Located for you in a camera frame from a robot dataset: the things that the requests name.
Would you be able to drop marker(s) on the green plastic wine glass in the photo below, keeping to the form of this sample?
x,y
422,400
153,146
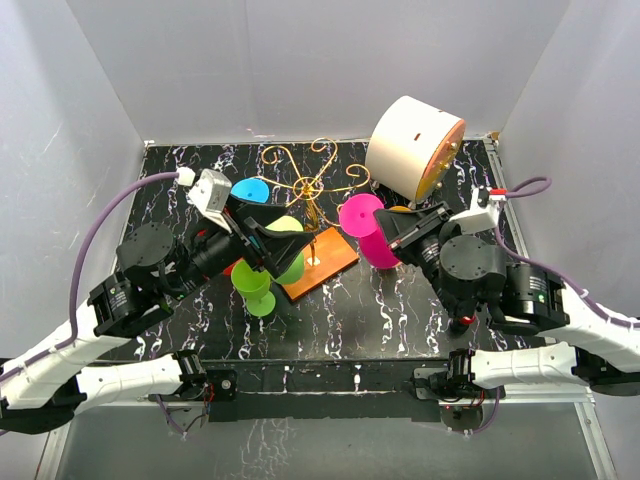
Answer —
x,y
296,270
254,287

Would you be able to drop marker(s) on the gold wire wine glass rack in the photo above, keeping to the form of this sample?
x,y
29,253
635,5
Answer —
x,y
329,254

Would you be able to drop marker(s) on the orange plastic wine glass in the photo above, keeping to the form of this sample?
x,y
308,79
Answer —
x,y
400,208

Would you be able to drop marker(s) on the red push button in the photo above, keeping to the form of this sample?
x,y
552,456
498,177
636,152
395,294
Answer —
x,y
460,325

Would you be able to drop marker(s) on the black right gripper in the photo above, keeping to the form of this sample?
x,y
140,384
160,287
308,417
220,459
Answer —
x,y
404,231

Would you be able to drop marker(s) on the red plastic wine glass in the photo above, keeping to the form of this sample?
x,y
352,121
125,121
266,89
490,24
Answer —
x,y
227,270

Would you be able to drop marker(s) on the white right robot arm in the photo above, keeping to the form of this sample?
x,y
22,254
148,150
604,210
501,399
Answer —
x,y
592,346

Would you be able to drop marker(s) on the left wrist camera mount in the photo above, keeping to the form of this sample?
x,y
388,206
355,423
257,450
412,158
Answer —
x,y
208,193

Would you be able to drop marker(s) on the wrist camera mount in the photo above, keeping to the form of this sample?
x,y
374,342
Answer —
x,y
208,193
484,210

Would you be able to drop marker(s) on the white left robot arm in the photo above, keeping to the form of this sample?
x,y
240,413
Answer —
x,y
154,270

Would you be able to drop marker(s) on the blue plastic wine glass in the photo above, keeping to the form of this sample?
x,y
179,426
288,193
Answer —
x,y
251,189

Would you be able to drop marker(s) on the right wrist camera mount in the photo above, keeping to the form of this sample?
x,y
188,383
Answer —
x,y
484,210

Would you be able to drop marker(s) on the white cylindrical container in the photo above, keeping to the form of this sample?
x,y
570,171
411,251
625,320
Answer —
x,y
412,147

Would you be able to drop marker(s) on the magenta plastic wine glass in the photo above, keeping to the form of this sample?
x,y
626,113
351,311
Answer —
x,y
356,218

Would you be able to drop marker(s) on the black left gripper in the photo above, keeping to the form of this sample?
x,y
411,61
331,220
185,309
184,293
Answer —
x,y
276,247

